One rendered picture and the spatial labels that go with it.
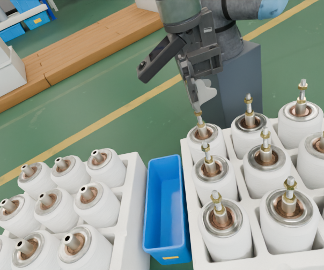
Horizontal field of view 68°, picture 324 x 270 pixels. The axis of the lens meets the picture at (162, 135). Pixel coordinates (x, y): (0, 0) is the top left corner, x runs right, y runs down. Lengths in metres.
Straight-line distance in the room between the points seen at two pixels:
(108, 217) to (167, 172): 0.30
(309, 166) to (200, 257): 0.29
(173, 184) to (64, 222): 0.38
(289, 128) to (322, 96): 0.50
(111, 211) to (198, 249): 0.23
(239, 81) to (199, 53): 0.40
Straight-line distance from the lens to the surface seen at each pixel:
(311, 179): 0.61
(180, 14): 0.44
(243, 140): 0.62
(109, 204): 0.62
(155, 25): 2.22
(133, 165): 0.73
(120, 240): 0.62
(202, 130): 0.61
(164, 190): 0.86
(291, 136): 0.67
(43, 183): 0.81
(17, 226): 0.77
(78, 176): 0.74
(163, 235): 0.78
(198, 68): 0.50
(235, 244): 0.48
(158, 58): 0.48
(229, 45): 0.81
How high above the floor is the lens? 0.68
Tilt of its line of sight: 40 degrees down
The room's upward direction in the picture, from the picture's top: 23 degrees counter-clockwise
